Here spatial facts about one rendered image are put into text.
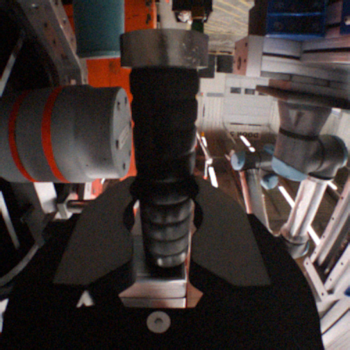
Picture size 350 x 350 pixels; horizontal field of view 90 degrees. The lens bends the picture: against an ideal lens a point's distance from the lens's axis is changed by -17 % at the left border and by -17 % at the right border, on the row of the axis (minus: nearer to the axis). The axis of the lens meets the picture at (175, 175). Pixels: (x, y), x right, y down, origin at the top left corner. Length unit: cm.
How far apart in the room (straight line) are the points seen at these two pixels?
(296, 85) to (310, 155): 20
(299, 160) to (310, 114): 13
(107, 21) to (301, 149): 53
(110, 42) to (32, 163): 23
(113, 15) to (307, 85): 44
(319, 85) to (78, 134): 52
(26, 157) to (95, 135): 10
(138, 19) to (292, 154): 63
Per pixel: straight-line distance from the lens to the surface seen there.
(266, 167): 97
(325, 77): 59
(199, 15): 72
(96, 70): 82
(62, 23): 49
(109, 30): 39
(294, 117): 60
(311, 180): 77
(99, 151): 25
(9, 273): 46
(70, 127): 25
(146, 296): 18
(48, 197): 41
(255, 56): 51
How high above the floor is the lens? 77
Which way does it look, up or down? 28 degrees up
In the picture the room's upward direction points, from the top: 179 degrees counter-clockwise
